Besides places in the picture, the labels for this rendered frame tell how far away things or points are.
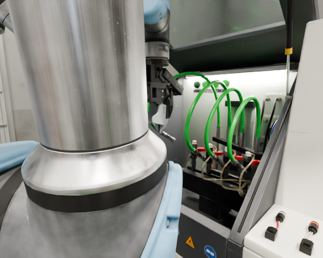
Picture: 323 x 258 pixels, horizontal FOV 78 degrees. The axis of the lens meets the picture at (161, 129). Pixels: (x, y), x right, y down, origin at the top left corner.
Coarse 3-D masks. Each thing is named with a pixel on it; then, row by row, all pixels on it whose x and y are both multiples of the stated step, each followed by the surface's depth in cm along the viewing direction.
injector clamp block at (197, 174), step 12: (204, 168) 92; (192, 180) 86; (204, 180) 81; (216, 180) 80; (204, 192) 82; (216, 192) 78; (228, 192) 74; (240, 192) 70; (204, 204) 83; (216, 204) 78; (228, 204) 74; (240, 204) 71; (216, 216) 79
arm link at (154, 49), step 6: (150, 42) 52; (156, 42) 52; (162, 42) 52; (150, 48) 52; (156, 48) 52; (162, 48) 53; (168, 48) 54; (150, 54) 53; (156, 54) 52; (162, 54) 53; (168, 54) 55
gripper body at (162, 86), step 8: (152, 64) 53; (160, 64) 55; (168, 64) 56; (152, 72) 54; (160, 72) 56; (152, 80) 54; (160, 80) 57; (152, 88) 53; (160, 88) 54; (168, 88) 56; (152, 96) 54; (160, 96) 55; (168, 96) 57
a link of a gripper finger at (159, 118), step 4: (160, 104) 57; (164, 104) 58; (160, 108) 57; (164, 108) 58; (160, 112) 57; (164, 112) 58; (156, 116) 56; (160, 116) 58; (164, 116) 58; (152, 120) 56; (156, 120) 57; (160, 120) 58; (164, 120) 58; (168, 120) 59; (160, 124) 58; (164, 124) 59; (160, 128) 60; (164, 128) 60; (160, 132) 60
